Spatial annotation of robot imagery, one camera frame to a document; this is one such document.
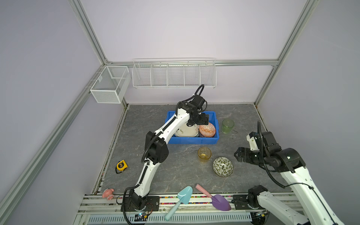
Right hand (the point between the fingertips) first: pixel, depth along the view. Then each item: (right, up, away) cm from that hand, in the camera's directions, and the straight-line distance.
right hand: (242, 156), depth 70 cm
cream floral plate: (-29, +10, +29) cm, 42 cm away
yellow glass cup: (-17, -5, +21) cm, 27 cm away
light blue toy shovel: (-30, -23, +7) cm, 38 cm away
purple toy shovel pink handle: (-11, -26, +5) cm, 28 cm away
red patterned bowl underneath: (-14, +10, +27) cm, 32 cm away
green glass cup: (+2, +15, +31) cm, 35 cm away
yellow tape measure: (-69, -10, +14) cm, 71 cm away
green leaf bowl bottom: (-7, -10, +13) cm, 18 cm away
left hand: (-17, +16, +17) cm, 29 cm away
